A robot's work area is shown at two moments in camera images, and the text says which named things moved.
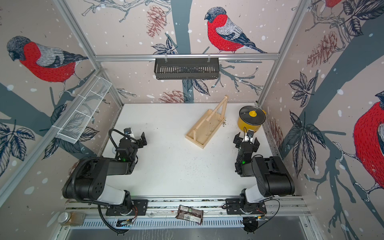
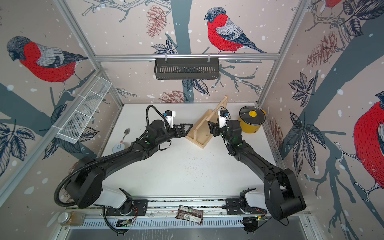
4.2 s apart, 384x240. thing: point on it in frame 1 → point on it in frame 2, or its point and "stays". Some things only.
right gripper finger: x=237 y=140 → x=214 y=128
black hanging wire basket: x=186 y=68 stays
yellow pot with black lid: x=251 y=117 stays
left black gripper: x=143 y=142 → x=183 y=133
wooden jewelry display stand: x=206 y=127 stays
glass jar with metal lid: x=71 y=218 stays
